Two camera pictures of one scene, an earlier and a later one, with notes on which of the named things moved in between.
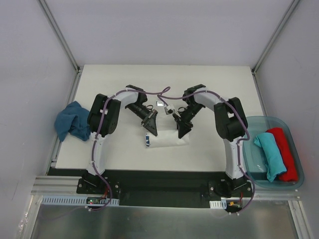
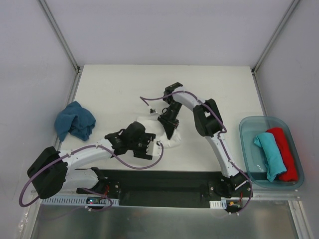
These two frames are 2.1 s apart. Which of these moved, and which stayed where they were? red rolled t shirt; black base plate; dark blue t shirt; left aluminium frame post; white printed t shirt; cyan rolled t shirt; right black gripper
Moved: right black gripper; white printed t shirt
Stayed: cyan rolled t shirt; red rolled t shirt; dark blue t shirt; left aluminium frame post; black base plate
